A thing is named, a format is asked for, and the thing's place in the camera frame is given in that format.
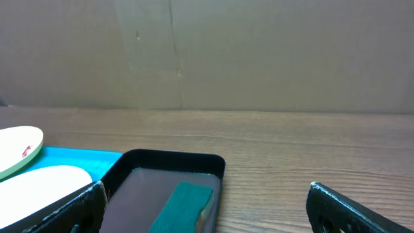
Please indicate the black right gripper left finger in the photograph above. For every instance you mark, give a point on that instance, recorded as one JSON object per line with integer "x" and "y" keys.
{"x": 83, "y": 214}

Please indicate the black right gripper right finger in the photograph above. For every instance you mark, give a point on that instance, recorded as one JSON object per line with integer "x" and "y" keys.
{"x": 331, "y": 212}

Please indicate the white plate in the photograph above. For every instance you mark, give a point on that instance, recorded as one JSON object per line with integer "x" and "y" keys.
{"x": 32, "y": 191}

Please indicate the yellow-green plate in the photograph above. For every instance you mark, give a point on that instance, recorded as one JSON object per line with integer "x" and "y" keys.
{"x": 19, "y": 145}

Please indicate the green sponge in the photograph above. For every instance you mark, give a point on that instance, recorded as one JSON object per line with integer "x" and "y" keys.
{"x": 186, "y": 211}

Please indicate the blue plastic tray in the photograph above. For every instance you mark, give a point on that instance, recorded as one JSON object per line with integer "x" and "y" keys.
{"x": 95, "y": 162}

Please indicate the black water tray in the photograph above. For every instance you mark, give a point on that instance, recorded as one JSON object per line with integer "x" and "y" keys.
{"x": 141, "y": 181}

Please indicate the cardboard backdrop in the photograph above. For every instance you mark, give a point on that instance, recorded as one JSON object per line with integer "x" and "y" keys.
{"x": 312, "y": 56}

